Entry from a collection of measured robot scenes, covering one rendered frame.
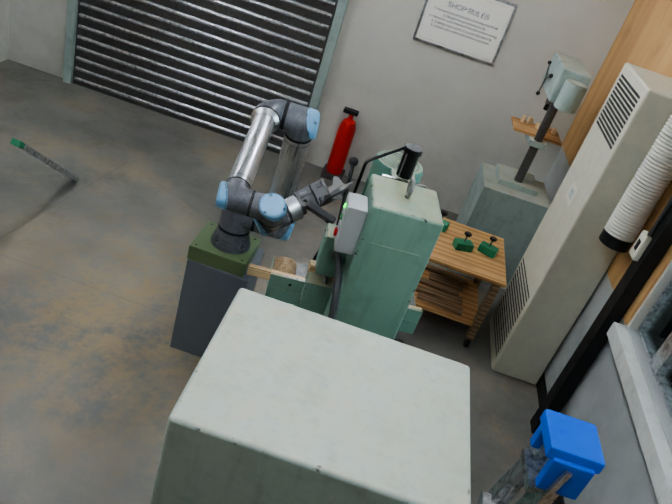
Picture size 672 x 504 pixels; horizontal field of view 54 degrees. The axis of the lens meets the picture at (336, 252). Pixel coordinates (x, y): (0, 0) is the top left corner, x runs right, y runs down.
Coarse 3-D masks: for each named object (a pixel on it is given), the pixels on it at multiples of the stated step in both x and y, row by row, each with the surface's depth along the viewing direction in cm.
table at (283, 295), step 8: (272, 264) 259; (304, 264) 266; (296, 272) 259; (304, 272) 261; (272, 288) 248; (280, 288) 248; (272, 296) 250; (280, 296) 250; (288, 296) 250; (296, 296) 249; (296, 304) 251; (408, 320) 254; (400, 328) 256; (408, 328) 256
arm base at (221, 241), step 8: (216, 232) 307; (224, 232) 304; (248, 232) 308; (216, 240) 308; (224, 240) 304; (232, 240) 304; (240, 240) 306; (248, 240) 311; (224, 248) 305; (232, 248) 305; (240, 248) 309; (248, 248) 312
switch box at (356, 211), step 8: (352, 200) 195; (360, 200) 197; (352, 208) 192; (360, 208) 193; (344, 216) 194; (352, 216) 193; (360, 216) 193; (344, 224) 195; (352, 224) 194; (360, 224) 194; (344, 232) 196; (352, 232) 196; (360, 232) 196; (336, 240) 198; (344, 240) 197; (352, 240) 197; (336, 248) 199; (344, 248) 199; (352, 248) 199
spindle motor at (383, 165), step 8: (384, 152) 226; (376, 160) 221; (384, 160) 221; (392, 160) 223; (400, 160) 225; (376, 168) 220; (384, 168) 218; (416, 168) 223; (368, 176) 226; (416, 176) 219
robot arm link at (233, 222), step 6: (222, 210) 302; (222, 216) 302; (228, 216) 300; (234, 216) 299; (240, 216) 298; (246, 216) 298; (222, 222) 303; (228, 222) 301; (234, 222) 300; (240, 222) 300; (246, 222) 300; (252, 222) 299; (222, 228) 304; (228, 228) 302; (234, 228) 302; (240, 228) 302; (246, 228) 303; (252, 228) 302
